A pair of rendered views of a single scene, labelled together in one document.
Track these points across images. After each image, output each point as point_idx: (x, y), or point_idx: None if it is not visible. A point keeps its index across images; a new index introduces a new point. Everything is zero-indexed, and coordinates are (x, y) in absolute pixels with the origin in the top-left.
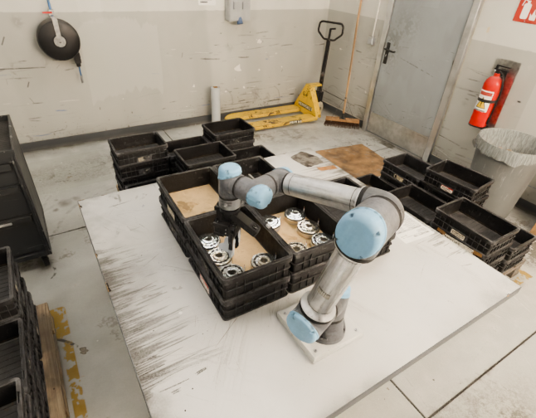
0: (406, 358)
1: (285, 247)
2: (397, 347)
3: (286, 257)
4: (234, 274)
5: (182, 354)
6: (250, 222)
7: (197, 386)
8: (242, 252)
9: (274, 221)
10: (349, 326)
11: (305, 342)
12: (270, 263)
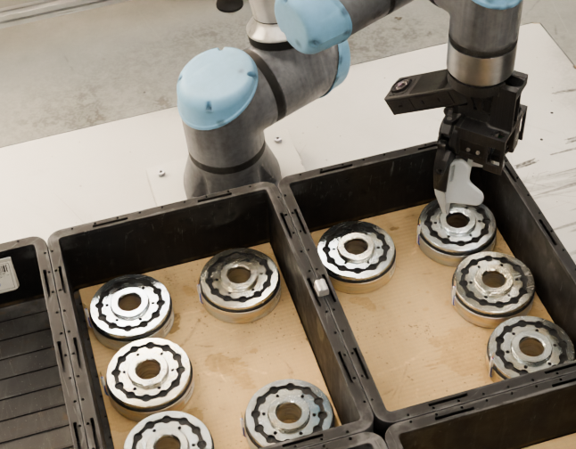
0: (85, 133)
1: (293, 207)
2: (86, 153)
3: (300, 175)
4: (450, 209)
5: (571, 196)
6: (414, 85)
7: (532, 142)
8: (412, 322)
9: (271, 405)
10: (170, 183)
11: (292, 157)
12: (351, 164)
